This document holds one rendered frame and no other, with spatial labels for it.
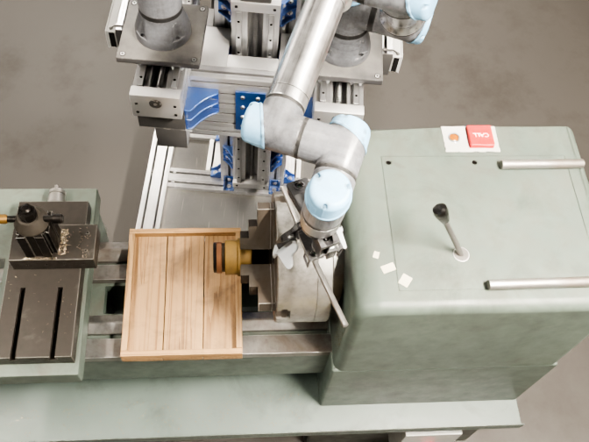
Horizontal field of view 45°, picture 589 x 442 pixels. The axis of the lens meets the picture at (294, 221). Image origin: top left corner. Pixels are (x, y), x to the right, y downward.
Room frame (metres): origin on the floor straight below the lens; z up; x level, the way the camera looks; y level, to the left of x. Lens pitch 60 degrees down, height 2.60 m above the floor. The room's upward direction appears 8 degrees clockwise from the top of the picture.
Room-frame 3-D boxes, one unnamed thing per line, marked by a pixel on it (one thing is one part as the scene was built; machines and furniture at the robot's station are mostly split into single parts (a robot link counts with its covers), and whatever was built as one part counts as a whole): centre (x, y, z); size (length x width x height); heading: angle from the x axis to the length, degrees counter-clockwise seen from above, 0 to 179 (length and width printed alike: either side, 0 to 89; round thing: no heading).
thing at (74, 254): (0.76, 0.59, 1.00); 0.20 x 0.10 x 0.05; 100
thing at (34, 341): (0.69, 0.60, 0.95); 0.43 x 0.18 x 0.04; 10
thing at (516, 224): (0.87, -0.40, 1.06); 0.59 x 0.48 x 0.39; 100
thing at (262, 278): (0.68, 0.05, 1.09); 0.12 x 0.11 x 0.05; 10
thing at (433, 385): (0.87, -0.40, 0.43); 0.60 x 0.48 x 0.86; 100
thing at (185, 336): (0.73, 0.26, 0.89); 0.36 x 0.30 x 0.04; 10
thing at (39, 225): (0.76, 0.61, 1.14); 0.08 x 0.08 x 0.03
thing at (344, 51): (1.41, -0.07, 1.21); 0.15 x 0.15 x 0.10
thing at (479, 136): (1.08, -0.42, 1.26); 0.06 x 0.06 x 0.02; 10
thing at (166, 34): (1.37, 0.43, 1.21); 0.15 x 0.15 x 0.10
